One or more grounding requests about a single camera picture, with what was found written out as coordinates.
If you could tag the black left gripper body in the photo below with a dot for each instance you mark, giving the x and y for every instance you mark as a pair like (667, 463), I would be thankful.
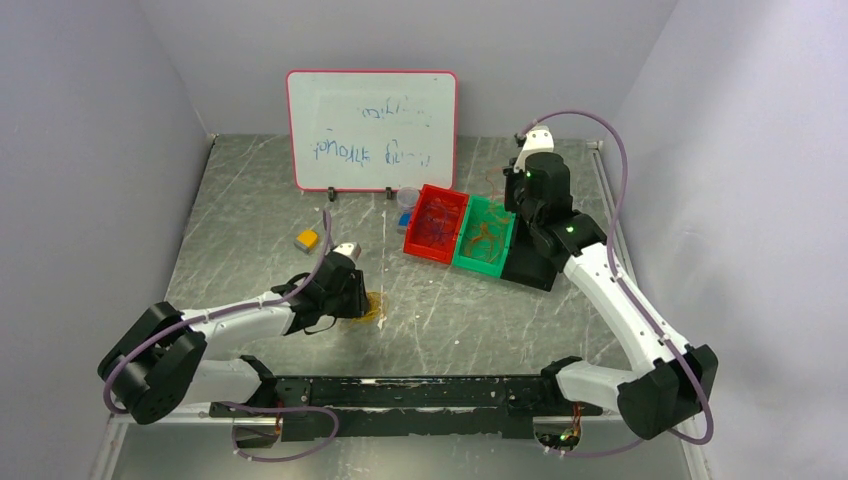
(349, 302)

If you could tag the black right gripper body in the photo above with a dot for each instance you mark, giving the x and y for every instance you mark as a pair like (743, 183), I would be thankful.
(514, 198)

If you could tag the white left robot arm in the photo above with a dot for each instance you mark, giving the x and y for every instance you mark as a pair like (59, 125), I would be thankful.
(170, 358)

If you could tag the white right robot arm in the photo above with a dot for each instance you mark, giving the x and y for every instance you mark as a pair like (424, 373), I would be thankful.
(669, 380)

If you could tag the yellow grey block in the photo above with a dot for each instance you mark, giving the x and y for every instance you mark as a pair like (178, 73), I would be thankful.
(306, 241)

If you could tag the green plastic bin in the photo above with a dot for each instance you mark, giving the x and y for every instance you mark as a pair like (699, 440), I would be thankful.
(484, 237)

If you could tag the black plastic bin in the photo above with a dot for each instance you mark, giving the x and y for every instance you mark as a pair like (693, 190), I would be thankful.
(525, 266)

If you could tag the red plastic bin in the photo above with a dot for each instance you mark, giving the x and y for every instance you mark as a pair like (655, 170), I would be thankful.
(435, 224)

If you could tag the clear plastic cup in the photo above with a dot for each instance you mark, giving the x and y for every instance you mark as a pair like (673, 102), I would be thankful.
(407, 198)

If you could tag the pink framed whiteboard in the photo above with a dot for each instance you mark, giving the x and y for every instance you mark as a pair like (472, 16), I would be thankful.
(372, 130)

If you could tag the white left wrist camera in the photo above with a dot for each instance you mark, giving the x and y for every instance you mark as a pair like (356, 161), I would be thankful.
(351, 250)

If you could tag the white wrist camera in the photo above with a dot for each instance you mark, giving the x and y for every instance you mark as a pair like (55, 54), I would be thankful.
(537, 140)
(351, 250)

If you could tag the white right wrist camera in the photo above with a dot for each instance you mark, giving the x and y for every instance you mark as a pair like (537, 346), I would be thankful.
(537, 140)

